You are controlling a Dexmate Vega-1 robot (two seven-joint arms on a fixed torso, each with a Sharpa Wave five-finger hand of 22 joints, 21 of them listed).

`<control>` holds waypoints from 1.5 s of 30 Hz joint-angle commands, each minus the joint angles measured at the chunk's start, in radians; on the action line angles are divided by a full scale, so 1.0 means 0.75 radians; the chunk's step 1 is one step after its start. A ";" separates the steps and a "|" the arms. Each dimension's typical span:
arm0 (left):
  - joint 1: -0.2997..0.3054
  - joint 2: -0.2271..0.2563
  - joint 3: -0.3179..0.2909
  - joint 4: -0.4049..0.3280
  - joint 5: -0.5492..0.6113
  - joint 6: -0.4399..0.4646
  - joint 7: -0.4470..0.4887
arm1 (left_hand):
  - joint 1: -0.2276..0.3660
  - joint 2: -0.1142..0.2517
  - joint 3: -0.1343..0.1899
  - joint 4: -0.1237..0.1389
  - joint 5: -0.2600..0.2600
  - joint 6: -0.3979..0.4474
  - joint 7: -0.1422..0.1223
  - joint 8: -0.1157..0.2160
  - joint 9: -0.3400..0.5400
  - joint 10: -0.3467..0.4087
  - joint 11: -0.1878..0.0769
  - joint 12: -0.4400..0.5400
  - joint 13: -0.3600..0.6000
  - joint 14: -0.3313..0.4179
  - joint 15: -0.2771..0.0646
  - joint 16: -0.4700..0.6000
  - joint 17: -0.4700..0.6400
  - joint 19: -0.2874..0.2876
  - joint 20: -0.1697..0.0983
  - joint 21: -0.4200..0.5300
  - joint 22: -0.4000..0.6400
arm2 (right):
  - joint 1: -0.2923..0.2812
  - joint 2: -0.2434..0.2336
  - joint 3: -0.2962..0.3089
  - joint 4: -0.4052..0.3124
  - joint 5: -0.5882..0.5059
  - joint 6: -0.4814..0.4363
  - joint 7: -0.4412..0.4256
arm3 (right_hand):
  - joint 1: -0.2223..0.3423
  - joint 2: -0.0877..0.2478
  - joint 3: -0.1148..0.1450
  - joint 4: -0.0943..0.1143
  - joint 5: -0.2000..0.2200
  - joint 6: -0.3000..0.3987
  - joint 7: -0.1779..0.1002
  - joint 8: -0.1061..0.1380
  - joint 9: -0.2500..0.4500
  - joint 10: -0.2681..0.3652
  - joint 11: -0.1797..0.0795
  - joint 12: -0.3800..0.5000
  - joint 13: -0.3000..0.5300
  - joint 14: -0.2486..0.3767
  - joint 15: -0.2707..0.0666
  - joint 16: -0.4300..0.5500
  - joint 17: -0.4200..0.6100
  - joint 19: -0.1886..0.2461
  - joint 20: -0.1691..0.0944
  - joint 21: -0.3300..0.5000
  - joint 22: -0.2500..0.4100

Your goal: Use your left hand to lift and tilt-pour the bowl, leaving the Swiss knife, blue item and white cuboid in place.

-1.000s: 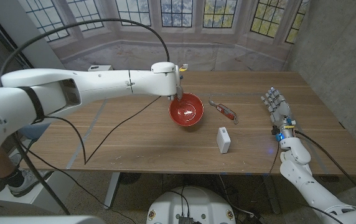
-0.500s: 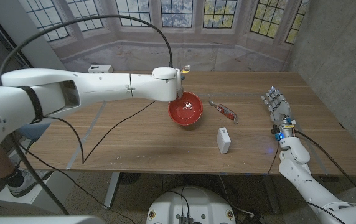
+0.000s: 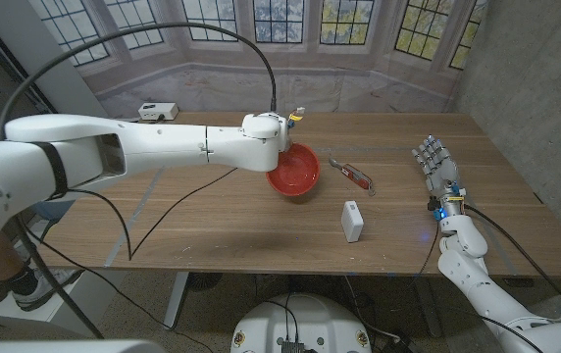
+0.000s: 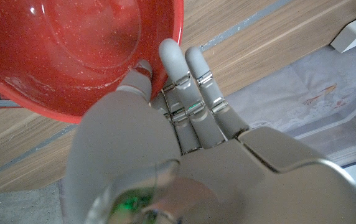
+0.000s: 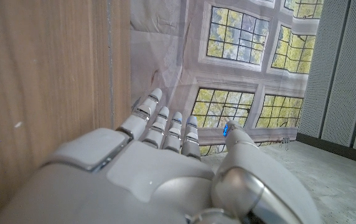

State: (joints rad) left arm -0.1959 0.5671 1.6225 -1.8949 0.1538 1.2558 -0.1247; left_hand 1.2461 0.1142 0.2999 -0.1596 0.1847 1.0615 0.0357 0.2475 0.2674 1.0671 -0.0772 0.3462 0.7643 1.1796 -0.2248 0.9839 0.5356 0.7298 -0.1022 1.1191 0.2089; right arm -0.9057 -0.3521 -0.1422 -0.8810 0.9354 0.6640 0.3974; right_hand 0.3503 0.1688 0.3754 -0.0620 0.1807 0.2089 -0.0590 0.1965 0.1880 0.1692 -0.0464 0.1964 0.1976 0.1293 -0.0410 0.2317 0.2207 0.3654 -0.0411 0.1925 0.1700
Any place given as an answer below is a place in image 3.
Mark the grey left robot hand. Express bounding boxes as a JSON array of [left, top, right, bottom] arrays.
[[283, 106, 307, 151]]

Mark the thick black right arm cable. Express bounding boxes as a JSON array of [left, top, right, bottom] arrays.
[[463, 203, 561, 324]]

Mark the black torso cable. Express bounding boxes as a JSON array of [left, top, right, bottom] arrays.
[[264, 292, 302, 343]]

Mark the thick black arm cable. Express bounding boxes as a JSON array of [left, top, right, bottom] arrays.
[[0, 22, 280, 340], [463, 203, 561, 324]]

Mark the red Swiss knife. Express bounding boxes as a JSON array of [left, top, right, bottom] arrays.
[[328, 156, 377, 197]]

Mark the white floor platform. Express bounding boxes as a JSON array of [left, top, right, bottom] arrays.
[[0, 269, 128, 339]]

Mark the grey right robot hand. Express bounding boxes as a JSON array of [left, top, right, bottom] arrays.
[[411, 135, 468, 222]]

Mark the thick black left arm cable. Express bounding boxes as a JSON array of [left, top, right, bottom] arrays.
[[0, 22, 280, 340]]

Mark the dark grey table leg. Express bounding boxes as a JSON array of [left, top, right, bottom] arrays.
[[410, 275, 446, 339]]

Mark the white power strip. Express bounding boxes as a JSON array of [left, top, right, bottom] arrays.
[[137, 101, 179, 122]]

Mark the printed window backdrop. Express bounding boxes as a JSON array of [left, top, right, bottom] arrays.
[[27, 0, 490, 119]]

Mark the light grey table leg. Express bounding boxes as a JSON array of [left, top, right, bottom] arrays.
[[165, 271, 192, 330]]

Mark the grey sneaker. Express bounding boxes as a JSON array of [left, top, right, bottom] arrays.
[[0, 267, 83, 313]]

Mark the white cuboid box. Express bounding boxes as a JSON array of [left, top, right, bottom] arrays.
[[340, 200, 366, 243]]

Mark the red speckled bowl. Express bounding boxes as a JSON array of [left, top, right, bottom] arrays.
[[266, 142, 322, 197]]

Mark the black round fan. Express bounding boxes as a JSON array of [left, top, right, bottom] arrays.
[[189, 271, 225, 292]]

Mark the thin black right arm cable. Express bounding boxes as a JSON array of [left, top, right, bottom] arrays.
[[405, 220, 442, 293]]

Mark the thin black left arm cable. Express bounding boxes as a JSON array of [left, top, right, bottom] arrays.
[[39, 166, 240, 353]]

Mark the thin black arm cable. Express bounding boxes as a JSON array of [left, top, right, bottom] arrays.
[[405, 220, 442, 293], [39, 166, 240, 353]]

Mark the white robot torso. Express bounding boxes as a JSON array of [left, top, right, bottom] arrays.
[[230, 292, 374, 353]]

